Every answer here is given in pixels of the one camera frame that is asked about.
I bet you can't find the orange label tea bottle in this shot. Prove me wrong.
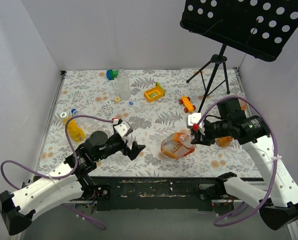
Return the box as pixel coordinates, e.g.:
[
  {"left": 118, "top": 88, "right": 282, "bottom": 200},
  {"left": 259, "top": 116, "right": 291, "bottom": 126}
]
[{"left": 160, "top": 132, "right": 195, "bottom": 159}]

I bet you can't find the clear Pocari Sweat bottle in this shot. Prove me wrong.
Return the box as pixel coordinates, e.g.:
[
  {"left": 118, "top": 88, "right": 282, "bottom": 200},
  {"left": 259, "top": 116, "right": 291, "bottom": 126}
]
[{"left": 117, "top": 68, "right": 131, "bottom": 100}]

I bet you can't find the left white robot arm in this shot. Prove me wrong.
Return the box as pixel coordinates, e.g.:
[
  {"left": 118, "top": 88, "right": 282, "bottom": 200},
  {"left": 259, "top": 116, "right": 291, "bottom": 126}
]
[{"left": 0, "top": 131, "right": 145, "bottom": 236}]

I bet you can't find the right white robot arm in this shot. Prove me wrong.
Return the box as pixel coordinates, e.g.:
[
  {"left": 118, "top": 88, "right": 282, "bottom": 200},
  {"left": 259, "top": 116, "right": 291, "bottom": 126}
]
[{"left": 187, "top": 96, "right": 298, "bottom": 231}]

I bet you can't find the small orange bottle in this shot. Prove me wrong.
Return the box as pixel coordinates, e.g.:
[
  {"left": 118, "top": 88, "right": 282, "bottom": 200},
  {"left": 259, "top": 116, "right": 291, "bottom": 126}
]
[{"left": 216, "top": 136, "right": 233, "bottom": 148}]

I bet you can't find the orange soda bottle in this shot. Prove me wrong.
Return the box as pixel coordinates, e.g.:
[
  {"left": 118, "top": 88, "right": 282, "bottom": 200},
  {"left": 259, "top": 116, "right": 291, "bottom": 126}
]
[{"left": 233, "top": 92, "right": 247, "bottom": 111}]

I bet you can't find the clear bottle blue cap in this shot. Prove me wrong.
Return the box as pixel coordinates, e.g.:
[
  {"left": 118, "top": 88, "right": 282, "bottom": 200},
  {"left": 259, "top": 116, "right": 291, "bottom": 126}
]
[{"left": 75, "top": 117, "right": 102, "bottom": 134}]

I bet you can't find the yellow juice bottle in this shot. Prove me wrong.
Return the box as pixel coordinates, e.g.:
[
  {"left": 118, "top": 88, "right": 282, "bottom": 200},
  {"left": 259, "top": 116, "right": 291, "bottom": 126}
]
[{"left": 60, "top": 112, "right": 86, "bottom": 143}]

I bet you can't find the orange toy car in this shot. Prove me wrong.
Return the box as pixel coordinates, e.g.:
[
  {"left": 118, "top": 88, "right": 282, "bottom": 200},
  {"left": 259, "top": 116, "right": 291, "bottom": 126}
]
[{"left": 179, "top": 96, "right": 196, "bottom": 113}]

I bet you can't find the floral table mat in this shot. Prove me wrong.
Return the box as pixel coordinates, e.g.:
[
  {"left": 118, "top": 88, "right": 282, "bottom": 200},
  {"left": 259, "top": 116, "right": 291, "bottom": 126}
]
[{"left": 37, "top": 69, "right": 259, "bottom": 178}]

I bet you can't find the yellow toy box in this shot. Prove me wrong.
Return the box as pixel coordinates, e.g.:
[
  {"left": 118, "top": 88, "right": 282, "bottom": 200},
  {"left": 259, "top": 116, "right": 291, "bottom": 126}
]
[{"left": 144, "top": 82, "right": 165, "bottom": 103}]

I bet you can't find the blue green toy block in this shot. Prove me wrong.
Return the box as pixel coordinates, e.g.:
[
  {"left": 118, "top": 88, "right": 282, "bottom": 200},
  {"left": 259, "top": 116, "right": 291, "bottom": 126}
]
[{"left": 106, "top": 69, "right": 119, "bottom": 81}]

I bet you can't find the black music stand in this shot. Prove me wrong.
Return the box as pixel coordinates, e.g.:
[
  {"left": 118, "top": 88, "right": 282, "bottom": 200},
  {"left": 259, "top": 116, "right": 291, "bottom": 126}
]
[{"left": 179, "top": 0, "right": 298, "bottom": 113}]

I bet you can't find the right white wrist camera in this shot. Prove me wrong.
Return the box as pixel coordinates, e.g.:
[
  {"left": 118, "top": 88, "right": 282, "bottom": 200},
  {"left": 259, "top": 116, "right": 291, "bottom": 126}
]
[{"left": 186, "top": 112, "right": 204, "bottom": 135}]

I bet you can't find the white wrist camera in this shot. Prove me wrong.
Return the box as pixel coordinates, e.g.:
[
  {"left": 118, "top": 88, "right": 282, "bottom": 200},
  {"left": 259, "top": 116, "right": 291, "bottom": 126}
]
[
  {"left": 112, "top": 118, "right": 133, "bottom": 138},
  {"left": 186, "top": 112, "right": 204, "bottom": 135}
]

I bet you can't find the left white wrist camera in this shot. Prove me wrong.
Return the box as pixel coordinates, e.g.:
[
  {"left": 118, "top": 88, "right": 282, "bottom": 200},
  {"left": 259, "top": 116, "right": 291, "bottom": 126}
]
[{"left": 112, "top": 118, "right": 133, "bottom": 138}]

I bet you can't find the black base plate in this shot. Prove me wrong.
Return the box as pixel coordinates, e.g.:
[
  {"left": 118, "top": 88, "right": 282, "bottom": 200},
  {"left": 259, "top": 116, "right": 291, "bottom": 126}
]
[{"left": 66, "top": 176, "right": 246, "bottom": 212}]

